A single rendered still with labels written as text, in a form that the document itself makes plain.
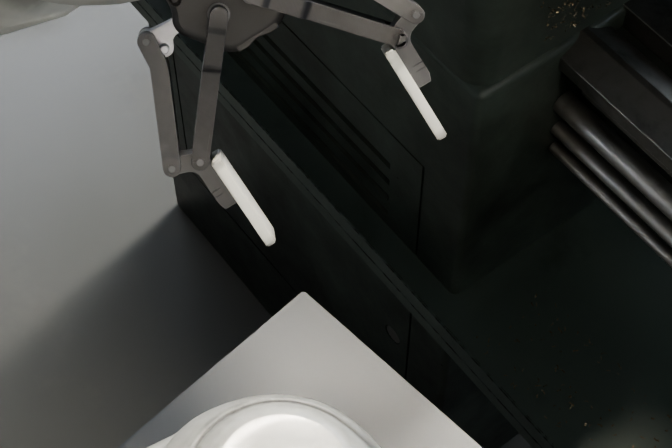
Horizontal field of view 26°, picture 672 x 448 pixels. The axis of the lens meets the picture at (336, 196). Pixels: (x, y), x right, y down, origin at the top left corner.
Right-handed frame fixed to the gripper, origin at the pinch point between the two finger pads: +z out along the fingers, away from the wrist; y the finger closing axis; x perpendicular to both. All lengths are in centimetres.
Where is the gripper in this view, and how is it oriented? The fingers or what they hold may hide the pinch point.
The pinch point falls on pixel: (346, 172)
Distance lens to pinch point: 99.1
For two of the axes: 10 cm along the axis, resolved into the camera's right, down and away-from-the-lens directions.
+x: -0.8, -2.8, 9.6
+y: 8.5, -5.3, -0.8
